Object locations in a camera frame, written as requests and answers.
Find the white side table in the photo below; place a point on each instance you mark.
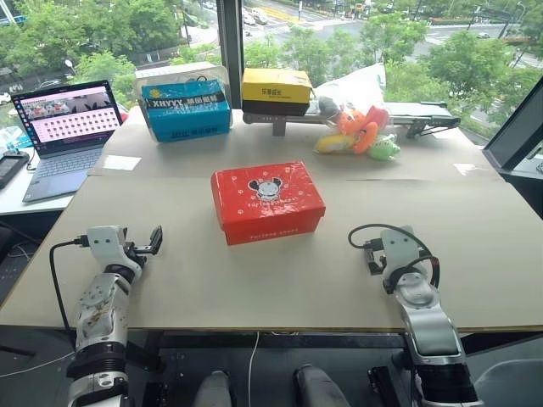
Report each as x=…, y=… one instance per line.
x=15, y=199

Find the dark slanted window frame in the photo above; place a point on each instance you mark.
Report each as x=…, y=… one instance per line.
x=515, y=127

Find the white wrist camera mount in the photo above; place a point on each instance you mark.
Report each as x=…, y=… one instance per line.
x=106, y=248
x=399, y=250

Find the yellow plush toy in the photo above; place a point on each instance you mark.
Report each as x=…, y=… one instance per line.
x=333, y=143

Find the clear plastic bag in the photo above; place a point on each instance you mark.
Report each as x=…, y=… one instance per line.
x=360, y=85

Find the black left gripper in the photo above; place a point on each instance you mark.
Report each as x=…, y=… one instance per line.
x=136, y=253

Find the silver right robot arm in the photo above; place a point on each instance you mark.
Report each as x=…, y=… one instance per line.
x=428, y=322

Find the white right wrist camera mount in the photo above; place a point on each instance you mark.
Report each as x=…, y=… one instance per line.
x=399, y=250

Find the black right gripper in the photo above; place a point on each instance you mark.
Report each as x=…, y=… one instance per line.
x=374, y=262

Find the grey plush toy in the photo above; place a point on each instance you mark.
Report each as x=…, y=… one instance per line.
x=327, y=106

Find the yellow and black box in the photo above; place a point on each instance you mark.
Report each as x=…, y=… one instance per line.
x=273, y=91

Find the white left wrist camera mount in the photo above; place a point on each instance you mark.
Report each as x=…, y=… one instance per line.
x=106, y=248

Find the red plush toy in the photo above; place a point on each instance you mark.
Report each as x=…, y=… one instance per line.
x=377, y=115

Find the grey chair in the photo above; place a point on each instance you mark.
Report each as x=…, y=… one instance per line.
x=513, y=386

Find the white plastic container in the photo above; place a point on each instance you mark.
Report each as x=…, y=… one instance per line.
x=178, y=72

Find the white paper note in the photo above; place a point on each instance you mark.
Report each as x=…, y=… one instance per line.
x=122, y=163

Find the red shoe box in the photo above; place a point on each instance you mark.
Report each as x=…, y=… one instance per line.
x=271, y=212

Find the green plush toy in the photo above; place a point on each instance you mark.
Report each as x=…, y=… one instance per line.
x=384, y=148

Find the grey laptop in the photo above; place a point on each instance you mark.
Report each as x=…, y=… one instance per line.
x=63, y=165

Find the round orange plush toy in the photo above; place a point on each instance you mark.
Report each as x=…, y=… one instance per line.
x=365, y=137

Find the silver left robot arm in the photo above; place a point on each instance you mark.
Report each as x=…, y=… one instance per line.
x=102, y=313

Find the dark window pillar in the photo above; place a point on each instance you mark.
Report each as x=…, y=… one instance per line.
x=230, y=51

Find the blue tissue pack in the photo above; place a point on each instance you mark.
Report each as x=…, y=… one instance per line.
x=191, y=120

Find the black stand frame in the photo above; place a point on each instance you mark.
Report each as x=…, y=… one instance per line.
x=275, y=352

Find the black handheld device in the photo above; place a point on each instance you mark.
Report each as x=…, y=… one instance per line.
x=8, y=167

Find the dark rounded shape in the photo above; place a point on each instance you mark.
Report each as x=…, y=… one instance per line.
x=215, y=389
x=316, y=388

